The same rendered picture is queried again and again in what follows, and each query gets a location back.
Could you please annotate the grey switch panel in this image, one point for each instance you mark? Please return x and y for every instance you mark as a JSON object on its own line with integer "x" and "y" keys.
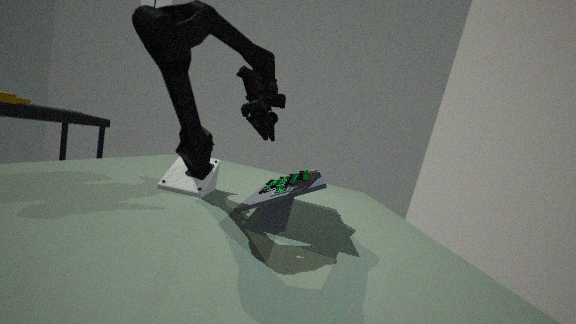
{"x": 277, "y": 197}

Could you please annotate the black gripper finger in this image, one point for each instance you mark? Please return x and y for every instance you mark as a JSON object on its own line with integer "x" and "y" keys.
{"x": 258, "y": 121}
{"x": 270, "y": 129}

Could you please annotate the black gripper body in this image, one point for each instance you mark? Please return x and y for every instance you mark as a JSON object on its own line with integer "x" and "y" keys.
{"x": 256, "y": 105}

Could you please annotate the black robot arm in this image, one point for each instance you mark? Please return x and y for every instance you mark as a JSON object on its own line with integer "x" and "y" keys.
{"x": 168, "y": 33}

